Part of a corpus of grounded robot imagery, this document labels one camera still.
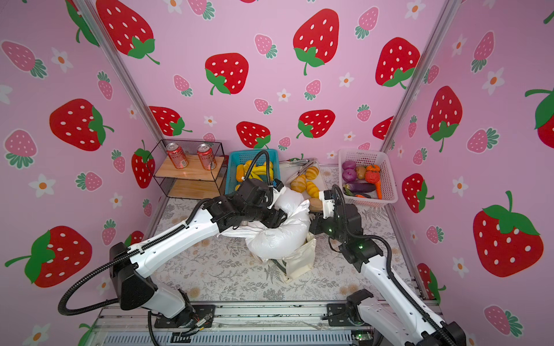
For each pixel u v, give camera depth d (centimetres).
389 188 102
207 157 90
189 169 99
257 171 114
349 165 115
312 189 107
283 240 62
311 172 114
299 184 110
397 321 52
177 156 91
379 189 108
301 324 73
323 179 118
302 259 70
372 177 104
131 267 41
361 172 111
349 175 110
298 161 122
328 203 67
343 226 55
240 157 117
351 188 104
